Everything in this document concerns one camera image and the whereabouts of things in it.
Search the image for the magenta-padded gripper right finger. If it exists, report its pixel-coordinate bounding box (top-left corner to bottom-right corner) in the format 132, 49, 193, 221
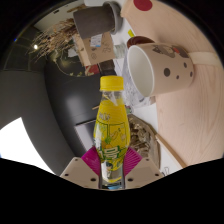
122, 146, 165, 190

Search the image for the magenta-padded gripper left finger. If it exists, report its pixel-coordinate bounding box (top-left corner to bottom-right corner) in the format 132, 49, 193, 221
59, 146, 102, 190

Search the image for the yellow drink bottle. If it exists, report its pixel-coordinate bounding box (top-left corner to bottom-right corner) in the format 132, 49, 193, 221
93, 75, 132, 190

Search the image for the white ceiling light strip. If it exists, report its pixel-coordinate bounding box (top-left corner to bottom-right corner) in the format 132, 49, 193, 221
0, 116, 56, 174

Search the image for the beige table mat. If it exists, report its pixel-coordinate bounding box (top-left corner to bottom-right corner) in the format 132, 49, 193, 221
120, 0, 224, 169

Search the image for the red box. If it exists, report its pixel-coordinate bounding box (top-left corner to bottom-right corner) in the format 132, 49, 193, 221
84, 63, 101, 76

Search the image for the small white jar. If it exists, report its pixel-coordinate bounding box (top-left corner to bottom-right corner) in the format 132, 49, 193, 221
113, 43, 129, 59

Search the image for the open cardboard box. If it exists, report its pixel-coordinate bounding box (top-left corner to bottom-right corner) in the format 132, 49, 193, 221
73, 31, 116, 68

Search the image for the grey plant saucer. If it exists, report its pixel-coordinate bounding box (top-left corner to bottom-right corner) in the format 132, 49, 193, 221
103, 1, 123, 35

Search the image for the flat round red coaster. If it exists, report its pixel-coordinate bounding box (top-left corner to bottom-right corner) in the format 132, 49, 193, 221
133, 0, 154, 12

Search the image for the dark wall screen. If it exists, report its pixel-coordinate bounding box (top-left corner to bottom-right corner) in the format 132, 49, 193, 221
73, 118, 98, 151

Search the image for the white dotted mug brown handle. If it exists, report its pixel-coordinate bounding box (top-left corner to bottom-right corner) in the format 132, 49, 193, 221
126, 35, 195, 98

